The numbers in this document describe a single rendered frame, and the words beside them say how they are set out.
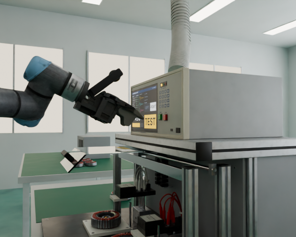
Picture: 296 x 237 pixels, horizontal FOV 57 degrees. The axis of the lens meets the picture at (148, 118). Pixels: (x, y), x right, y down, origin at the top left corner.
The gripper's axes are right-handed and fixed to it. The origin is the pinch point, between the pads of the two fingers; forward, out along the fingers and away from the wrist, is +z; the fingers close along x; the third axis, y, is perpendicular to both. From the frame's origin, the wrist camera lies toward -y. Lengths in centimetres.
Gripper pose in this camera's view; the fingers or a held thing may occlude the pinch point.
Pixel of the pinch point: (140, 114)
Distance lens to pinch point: 87.4
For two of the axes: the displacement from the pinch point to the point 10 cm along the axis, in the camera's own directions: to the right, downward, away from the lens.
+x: 4.0, -0.2, -9.2
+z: 8.3, 4.3, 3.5
